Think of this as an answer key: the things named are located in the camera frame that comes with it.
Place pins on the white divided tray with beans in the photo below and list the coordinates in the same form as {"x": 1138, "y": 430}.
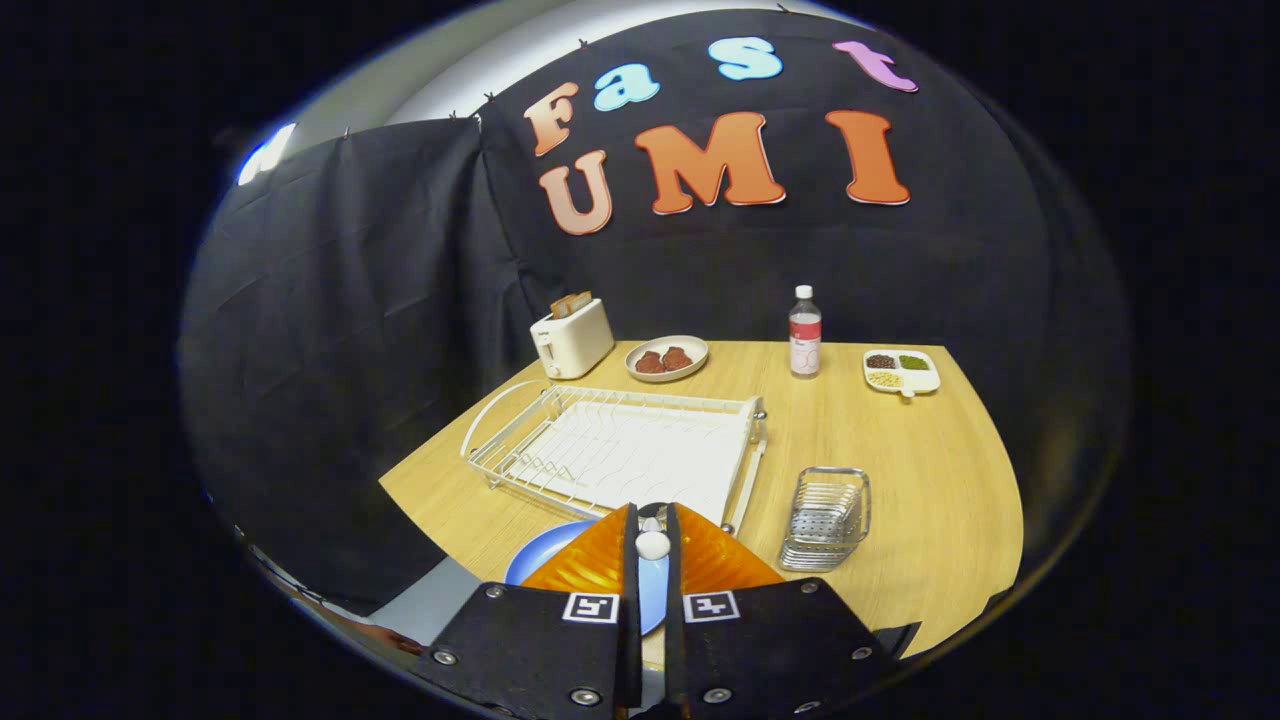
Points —
{"x": 915, "y": 380}

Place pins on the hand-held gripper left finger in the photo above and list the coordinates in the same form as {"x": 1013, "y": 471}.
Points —
{"x": 530, "y": 640}

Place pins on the brown toast slice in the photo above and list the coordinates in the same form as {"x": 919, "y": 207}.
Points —
{"x": 562, "y": 304}
{"x": 582, "y": 300}

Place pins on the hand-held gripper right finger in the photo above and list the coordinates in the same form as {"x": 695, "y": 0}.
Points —
{"x": 780, "y": 640}

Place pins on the clear bottle with red label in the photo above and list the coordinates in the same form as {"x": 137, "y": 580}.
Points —
{"x": 805, "y": 340}

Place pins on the ceiling light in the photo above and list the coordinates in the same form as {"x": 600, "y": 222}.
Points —
{"x": 265, "y": 155}

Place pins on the brown meat piece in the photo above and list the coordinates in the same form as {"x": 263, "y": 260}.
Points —
{"x": 649, "y": 363}
{"x": 677, "y": 358}

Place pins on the cream toaster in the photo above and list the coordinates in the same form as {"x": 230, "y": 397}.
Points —
{"x": 575, "y": 345}

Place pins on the beige oval dish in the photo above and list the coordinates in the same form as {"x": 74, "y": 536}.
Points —
{"x": 692, "y": 345}

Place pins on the light blue plate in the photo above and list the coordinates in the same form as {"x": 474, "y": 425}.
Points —
{"x": 545, "y": 555}

